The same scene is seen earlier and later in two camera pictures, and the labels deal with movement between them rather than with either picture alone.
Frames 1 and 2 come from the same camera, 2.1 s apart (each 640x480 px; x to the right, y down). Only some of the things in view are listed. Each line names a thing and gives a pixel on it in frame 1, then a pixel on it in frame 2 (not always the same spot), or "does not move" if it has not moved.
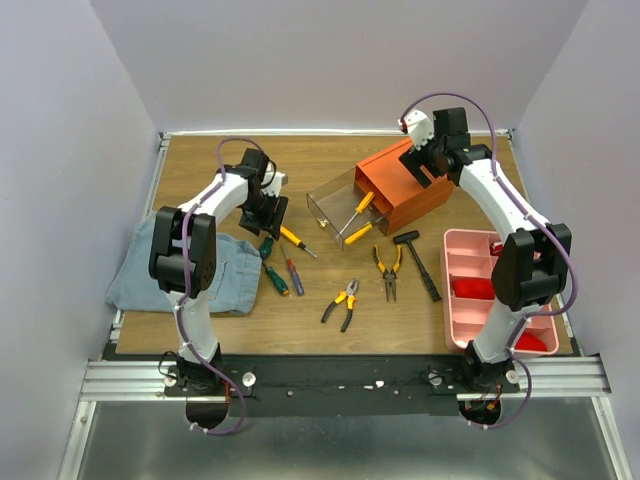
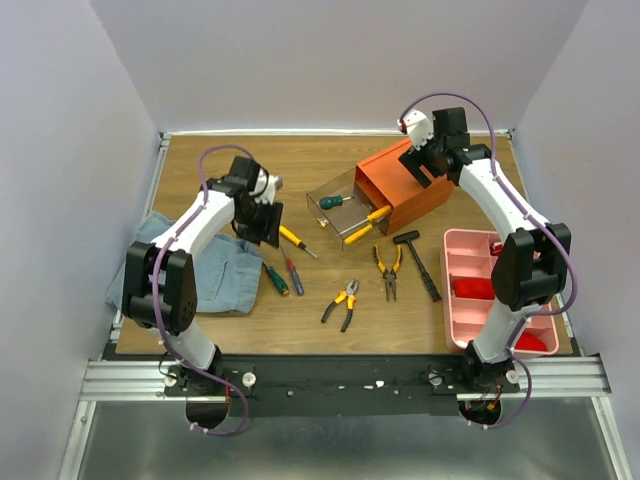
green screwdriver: x=265 y=248 to x=330 y=202
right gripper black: x=416 y=166 does not move
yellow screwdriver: x=294 y=239 does not move
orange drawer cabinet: x=400 y=193 does not move
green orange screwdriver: x=276 y=279 does not move
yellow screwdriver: x=359 y=209 to x=373 y=216
